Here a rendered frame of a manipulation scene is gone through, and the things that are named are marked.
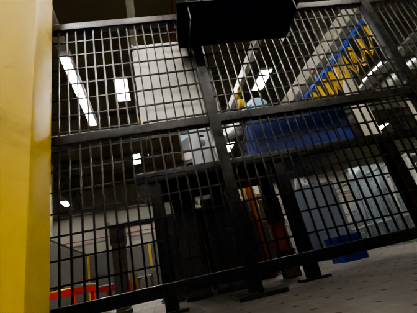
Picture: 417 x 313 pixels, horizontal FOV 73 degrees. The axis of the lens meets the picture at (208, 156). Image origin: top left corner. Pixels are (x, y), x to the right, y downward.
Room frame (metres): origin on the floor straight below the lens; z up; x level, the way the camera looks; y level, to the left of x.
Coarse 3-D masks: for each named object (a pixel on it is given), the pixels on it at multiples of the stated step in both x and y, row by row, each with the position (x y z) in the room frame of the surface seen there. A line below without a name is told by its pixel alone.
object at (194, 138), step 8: (208, 128) 0.97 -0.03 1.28; (192, 136) 0.96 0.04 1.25; (192, 144) 0.96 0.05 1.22; (208, 144) 0.97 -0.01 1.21; (200, 152) 0.97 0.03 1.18; (208, 152) 0.97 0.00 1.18; (192, 160) 0.96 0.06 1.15; (200, 160) 0.96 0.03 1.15; (208, 160) 0.97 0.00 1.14; (216, 160) 0.97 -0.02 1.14; (224, 192) 0.97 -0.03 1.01
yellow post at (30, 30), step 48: (0, 0) 0.48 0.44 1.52; (48, 0) 0.56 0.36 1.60; (0, 48) 0.48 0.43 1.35; (48, 48) 0.57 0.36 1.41; (0, 96) 0.49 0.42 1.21; (48, 96) 0.57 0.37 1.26; (0, 144) 0.49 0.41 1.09; (48, 144) 0.58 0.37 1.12; (0, 192) 0.49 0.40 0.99; (48, 192) 0.58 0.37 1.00; (0, 240) 0.49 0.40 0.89; (48, 240) 0.58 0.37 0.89; (0, 288) 0.49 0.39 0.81; (48, 288) 0.58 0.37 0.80
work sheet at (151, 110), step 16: (160, 48) 0.68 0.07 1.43; (176, 48) 0.68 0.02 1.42; (144, 64) 0.67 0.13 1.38; (160, 64) 0.67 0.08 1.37; (176, 64) 0.68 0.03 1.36; (192, 64) 0.69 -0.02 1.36; (144, 80) 0.67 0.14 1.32; (176, 80) 0.68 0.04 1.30; (192, 80) 0.69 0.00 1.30; (160, 96) 0.67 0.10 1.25; (176, 96) 0.68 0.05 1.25; (192, 96) 0.69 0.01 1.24; (144, 112) 0.66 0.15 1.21; (160, 112) 0.67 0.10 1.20; (176, 112) 0.68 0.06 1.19; (192, 112) 0.68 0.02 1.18
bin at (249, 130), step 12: (336, 108) 0.77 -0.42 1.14; (252, 120) 0.76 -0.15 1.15; (276, 120) 0.76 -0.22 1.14; (288, 120) 0.76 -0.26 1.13; (300, 120) 0.77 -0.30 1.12; (324, 120) 0.77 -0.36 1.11; (336, 120) 0.77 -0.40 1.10; (252, 132) 0.76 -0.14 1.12; (276, 132) 0.76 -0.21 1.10; (288, 132) 0.76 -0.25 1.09; (312, 132) 0.77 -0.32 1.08; (324, 132) 0.77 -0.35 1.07; (348, 132) 0.77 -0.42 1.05; (252, 144) 0.78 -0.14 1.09; (264, 144) 0.76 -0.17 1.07; (288, 144) 0.76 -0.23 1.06; (300, 144) 0.76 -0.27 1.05; (312, 144) 0.77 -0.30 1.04
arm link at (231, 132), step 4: (232, 124) 1.48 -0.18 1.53; (236, 124) 1.47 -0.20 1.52; (228, 128) 1.46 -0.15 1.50; (232, 128) 1.46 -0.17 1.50; (236, 128) 1.47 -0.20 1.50; (240, 128) 1.48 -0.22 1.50; (224, 132) 1.44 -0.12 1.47; (228, 132) 1.44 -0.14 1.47; (232, 132) 1.46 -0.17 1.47; (240, 132) 1.50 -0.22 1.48; (228, 136) 1.45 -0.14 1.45; (232, 136) 1.46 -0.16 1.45
